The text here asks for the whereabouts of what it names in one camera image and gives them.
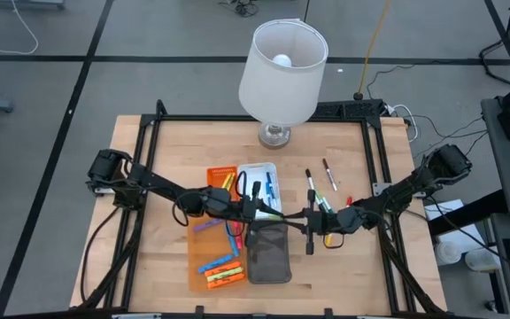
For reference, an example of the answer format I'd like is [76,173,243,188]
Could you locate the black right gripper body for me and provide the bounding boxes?
[305,201,350,256]

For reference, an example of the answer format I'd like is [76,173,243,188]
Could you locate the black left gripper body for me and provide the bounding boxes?
[230,180,263,247]

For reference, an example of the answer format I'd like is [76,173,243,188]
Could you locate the blue highlighter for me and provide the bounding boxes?
[224,221,241,258]
[197,253,234,274]

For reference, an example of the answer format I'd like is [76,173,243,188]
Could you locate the black-capped white marker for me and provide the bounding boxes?
[305,168,317,196]

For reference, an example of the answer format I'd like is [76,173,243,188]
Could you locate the purple highlighter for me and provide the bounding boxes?
[191,217,225,234]

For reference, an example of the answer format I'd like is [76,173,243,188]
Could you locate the translucent grey bin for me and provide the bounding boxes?
[245,221,292,284]

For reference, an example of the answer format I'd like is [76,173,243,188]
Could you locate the white plastic bin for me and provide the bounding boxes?
[236,162,282,222]

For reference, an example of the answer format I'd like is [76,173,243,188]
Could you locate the orange slotted basket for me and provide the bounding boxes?
[205,166,239,190]

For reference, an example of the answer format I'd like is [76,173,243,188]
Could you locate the translucent orange bin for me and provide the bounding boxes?
[187,212,250,293]

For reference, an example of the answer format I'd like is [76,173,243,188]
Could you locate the orange highlighter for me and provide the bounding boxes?
[204,261,242,278]
[207,273,246,290]

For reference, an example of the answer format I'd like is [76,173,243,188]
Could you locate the yellow-green highlighter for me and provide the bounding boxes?
[205,266,244,284]

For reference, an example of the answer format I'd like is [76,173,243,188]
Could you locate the white shade silver table lamp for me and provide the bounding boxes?
[238,18,329,151]

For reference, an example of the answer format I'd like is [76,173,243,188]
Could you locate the white paper sheet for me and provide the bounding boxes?
[423,198,467,222]

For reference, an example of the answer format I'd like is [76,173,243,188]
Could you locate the clear plastic cup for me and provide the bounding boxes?
[464,247,502,272]
[434,240,463,267]

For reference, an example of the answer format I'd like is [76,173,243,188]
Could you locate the black desk foot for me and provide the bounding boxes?
[427,189,509,238]

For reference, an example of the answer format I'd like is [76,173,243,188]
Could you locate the grey cart base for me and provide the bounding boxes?
[0,0,66,11]

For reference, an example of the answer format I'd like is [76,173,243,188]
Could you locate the black aluminium rig frame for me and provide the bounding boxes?
[77,99,449,316]

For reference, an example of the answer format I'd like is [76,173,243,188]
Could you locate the white power cable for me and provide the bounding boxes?
[387,104,420,144]

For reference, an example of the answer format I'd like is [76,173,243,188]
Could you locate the black cables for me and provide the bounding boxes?
[412,113,491,160]

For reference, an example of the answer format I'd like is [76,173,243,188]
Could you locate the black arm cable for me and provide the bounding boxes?
[79,206,122,307]

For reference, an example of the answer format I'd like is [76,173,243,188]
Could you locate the yellow hanging cable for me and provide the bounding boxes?
[355,0,392,101]

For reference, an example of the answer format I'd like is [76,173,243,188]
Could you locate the black cable bundle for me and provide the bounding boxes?
[218,0,260,19]

